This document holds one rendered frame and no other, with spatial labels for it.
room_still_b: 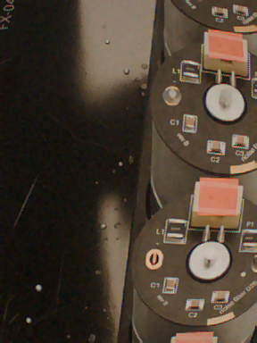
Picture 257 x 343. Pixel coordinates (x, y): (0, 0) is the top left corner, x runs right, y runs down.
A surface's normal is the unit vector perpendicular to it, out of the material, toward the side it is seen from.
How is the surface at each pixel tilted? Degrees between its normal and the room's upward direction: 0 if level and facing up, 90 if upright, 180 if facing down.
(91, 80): 0
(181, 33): 90
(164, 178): 90
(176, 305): 0
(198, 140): 0
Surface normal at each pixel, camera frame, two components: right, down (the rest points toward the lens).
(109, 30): 0.00, -0.39
